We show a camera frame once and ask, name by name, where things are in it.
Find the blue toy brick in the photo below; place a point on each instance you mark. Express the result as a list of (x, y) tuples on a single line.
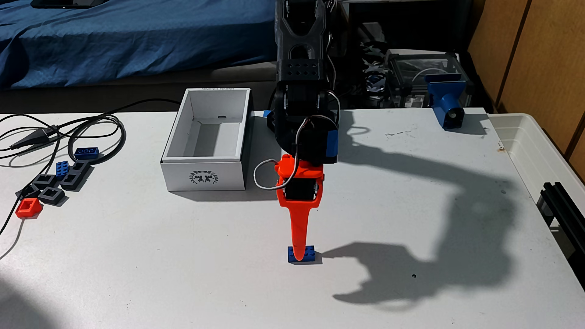
[(310, 254)]

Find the white cardboard box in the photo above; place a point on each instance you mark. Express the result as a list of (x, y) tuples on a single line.
[(205, 176)]

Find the transparent plastic box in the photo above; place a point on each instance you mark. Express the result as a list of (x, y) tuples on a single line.
[(411, 68)]

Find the dark blue brick round holes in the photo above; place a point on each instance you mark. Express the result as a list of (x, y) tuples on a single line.
[(87, 153)]

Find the small blue studded brick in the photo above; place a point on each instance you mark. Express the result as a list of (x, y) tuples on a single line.
[(62, 168)]

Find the blue bed sheet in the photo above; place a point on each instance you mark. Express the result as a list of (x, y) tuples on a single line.
[(137, 36)]

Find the white plastic bin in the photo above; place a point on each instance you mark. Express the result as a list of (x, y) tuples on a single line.
[(525, 146)]

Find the black aluminium extrusion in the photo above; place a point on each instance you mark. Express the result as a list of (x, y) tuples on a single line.
[(564, 210)]

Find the wooden cabinet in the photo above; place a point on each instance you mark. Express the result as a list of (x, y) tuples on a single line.
[(548, 55)]

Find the black flat device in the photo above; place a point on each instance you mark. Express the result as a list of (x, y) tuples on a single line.
[(68, 3)]

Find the blue printed mount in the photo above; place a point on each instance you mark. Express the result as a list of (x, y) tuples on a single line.
[(445, 98)]

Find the grey bed frame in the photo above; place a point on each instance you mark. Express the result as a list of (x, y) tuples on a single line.
[(137, 84)]

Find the black square frame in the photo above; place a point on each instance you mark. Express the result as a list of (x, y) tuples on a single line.
[(64, 182), (25, 190), (35, 182), (42, 196), (85, 165)]

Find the orange square frame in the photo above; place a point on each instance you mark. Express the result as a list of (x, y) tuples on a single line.
[(20, 210)]

